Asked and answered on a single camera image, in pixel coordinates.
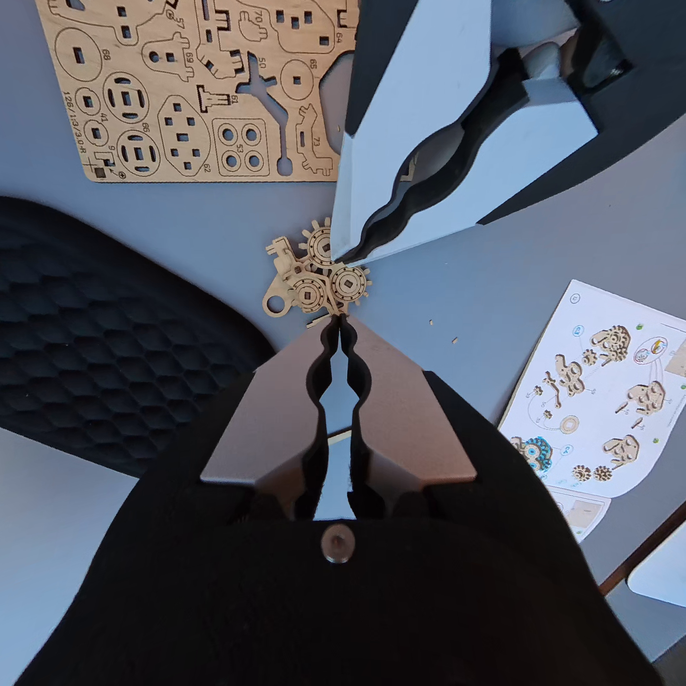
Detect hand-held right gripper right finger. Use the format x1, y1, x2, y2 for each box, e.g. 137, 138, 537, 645
341, 314, 478, 520

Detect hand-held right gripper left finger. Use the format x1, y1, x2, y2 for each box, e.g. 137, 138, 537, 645
198, 314, 340, 520

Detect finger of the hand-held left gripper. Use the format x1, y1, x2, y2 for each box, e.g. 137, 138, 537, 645
328, 0, 493, 264
347, 79, 599, 264

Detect wooden gear assembly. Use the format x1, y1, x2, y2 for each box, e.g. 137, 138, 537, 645
263, 218, 374, 329

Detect grey desk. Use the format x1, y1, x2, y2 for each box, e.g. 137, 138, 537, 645
0, 0, 686, 590

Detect white instruction booklet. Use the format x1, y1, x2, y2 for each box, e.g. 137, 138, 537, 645
496, 279, 686, 543

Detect black mesh wrist rest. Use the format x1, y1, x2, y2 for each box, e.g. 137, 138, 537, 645
0, 195, 275, 478

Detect laser-cut wooden parts sheet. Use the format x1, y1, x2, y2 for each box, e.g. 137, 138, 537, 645
35, 0, 357, 183

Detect white rounded panel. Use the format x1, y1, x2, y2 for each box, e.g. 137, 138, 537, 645
627, 536, 686, 610

